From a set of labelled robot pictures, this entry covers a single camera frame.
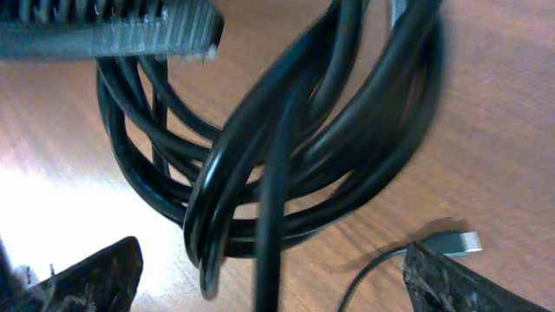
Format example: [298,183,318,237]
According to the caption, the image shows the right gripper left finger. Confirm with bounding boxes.
[1,237,143,312]

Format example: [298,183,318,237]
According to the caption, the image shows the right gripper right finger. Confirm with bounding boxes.
[403,243,548,312]

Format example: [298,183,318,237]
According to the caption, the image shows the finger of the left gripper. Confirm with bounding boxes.
[1,0,225,61]

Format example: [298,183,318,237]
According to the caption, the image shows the thin black usb cable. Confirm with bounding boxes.
[336,0,484,312]

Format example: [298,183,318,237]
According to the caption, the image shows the thick black cable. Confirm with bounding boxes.
[95,0,446,312]

